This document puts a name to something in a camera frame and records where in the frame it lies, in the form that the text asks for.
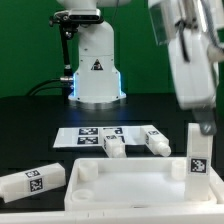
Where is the white front obstacle bar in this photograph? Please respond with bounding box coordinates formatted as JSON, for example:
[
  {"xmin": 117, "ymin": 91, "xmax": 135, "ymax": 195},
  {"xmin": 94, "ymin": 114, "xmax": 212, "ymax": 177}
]
[{"xmin": 0, "ymin": 204, "xmax": 224, "ymax": 224}]

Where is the black camera stand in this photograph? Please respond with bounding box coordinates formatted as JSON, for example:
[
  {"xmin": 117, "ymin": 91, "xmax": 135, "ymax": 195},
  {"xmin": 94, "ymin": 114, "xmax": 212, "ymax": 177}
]
[{"xmin": 49, "ymin": 9, "xmax": 104, "ymax": 76}]

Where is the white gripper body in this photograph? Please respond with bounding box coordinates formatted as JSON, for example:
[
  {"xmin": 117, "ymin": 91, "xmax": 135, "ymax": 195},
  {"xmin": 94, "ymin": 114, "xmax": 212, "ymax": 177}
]
[{"xmin": 168, "ymin": 31, "xmax": 216, "ymax": 109}]

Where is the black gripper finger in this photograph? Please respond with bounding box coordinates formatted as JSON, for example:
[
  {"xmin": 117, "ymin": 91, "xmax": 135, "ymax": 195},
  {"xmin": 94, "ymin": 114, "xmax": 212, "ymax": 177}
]
[{"xmin": 193, "ymin": 107, "xmax": 217, "ymax": 135}]

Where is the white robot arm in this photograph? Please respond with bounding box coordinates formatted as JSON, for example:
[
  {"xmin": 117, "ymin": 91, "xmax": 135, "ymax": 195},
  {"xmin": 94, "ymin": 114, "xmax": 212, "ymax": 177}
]
[{"xmin": 53, "ymin": 0, "xmax": 224, "ymax": 135}]

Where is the white paper with markers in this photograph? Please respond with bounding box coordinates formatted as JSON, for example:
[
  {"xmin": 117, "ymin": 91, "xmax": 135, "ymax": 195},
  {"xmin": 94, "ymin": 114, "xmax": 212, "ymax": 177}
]
[{"xmin": 53, "ymin": 126, "xmax": 146, "ymax": 148}]

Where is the white desk top panel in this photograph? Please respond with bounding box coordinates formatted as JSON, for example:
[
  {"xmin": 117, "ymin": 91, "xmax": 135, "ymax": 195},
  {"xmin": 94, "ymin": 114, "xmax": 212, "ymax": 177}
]
[{"xmin": 63, "ymin": 156, "xmax": 224, "ymax": 212}]

